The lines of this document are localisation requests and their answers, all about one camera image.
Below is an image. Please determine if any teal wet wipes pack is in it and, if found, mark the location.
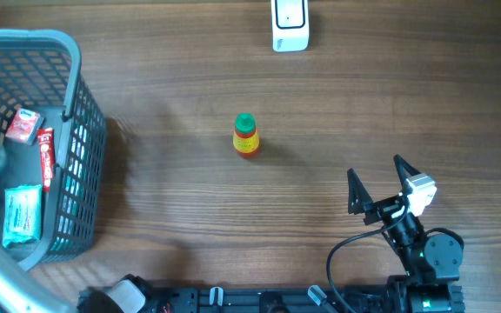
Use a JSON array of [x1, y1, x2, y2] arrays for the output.
[[2, 184, 43, 248]]

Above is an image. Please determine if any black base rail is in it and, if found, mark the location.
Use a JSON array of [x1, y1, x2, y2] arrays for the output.
[[78, 284, 466, 313]]

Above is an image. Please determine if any red tissue packet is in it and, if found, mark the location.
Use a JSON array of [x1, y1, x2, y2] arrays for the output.
[[5, 108, 44, 145]]

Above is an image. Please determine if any grey plastic shopping basket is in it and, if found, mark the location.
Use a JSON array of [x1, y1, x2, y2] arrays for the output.
[[0, 30, 107, 270]]

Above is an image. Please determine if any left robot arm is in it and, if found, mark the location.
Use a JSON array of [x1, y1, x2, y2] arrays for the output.
[[0, 247, 146, 312]]

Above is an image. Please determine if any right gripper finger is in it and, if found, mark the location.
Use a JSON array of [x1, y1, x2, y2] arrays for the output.
[[347, 169, 373, 215], [393, 154, 420, 191]]

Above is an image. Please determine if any white barcode scanner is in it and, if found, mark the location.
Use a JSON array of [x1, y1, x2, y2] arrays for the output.
[[271, 0, 310, 53]]

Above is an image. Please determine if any sriracha bottle green cap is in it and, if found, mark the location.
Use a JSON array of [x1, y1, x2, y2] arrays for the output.
[[232, 113, 260, 158]]

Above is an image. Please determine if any red Nescafe stick sachet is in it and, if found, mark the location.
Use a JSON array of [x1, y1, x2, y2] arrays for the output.
[[37, 128, 55, 192]]

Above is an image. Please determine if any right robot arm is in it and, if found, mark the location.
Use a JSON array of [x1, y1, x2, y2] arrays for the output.
[[340, 155, 465, 312]]

